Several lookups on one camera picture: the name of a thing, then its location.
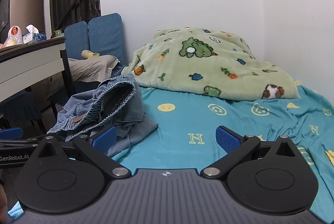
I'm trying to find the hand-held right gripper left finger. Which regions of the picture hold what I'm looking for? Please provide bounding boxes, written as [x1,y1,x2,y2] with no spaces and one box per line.
[33,126,132,178]

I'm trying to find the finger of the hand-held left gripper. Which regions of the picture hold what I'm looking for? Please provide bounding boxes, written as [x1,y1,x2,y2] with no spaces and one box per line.
[0,127,46,151]

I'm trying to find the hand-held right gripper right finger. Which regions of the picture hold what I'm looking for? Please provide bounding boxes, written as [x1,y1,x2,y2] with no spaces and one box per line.
[200,125,300,178]

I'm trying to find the blue denim jeans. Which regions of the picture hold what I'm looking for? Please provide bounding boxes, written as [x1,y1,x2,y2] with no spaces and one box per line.
[47,74,159,157]

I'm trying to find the dark blue chair cover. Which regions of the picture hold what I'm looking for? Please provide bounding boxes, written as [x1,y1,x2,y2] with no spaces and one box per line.
[0,90,43,123]

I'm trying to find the teal printed bed sheet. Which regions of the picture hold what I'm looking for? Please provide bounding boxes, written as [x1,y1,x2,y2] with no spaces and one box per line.
[8,83,334,222]

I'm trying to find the white desk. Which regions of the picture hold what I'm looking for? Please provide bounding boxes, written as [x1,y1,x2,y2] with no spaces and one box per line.
[0,37,66,103]

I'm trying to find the green printed fleece blanket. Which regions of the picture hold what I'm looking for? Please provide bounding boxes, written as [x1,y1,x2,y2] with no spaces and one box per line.
[121,27,300,101]

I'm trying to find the grey cloth on chair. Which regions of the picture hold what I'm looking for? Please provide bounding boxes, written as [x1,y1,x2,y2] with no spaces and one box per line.
[68,55,119,82]

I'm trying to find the black wooden chair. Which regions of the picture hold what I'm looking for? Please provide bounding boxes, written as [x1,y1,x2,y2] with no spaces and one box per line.
[48,49,79,116]

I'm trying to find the yellow plush toy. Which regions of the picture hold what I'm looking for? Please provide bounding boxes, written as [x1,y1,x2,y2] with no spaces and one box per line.
[81,50,101,59]

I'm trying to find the blue tissue pack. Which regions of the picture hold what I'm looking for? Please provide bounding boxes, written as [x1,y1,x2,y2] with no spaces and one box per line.
[23,24,47,44]

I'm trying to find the white plastic bag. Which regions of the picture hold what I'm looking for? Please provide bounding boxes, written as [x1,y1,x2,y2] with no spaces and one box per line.
[3,26,24,47]

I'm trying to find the blue quilted folding mat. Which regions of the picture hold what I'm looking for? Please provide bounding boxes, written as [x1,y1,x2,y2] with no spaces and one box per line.
[64,13,127,68]

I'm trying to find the brown refrigerator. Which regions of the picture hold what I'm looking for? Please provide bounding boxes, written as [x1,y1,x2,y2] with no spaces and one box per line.
[9,0,45,37]

